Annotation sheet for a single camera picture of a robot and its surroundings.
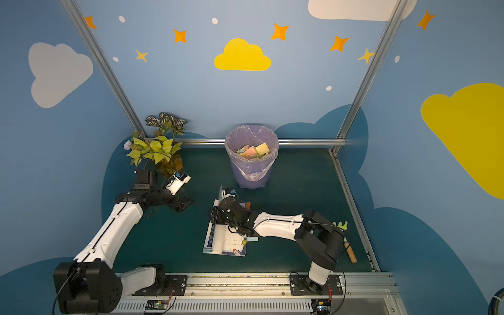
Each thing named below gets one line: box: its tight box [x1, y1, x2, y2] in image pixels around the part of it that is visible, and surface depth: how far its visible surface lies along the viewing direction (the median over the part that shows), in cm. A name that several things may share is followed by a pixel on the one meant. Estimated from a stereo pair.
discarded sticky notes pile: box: [236, 142, 270, 160], surface depth 103 cm
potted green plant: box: [123, 112, 188, 182], surface depth 92 cm
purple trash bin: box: [225, 124, 280, 190], surface depth 95 cm
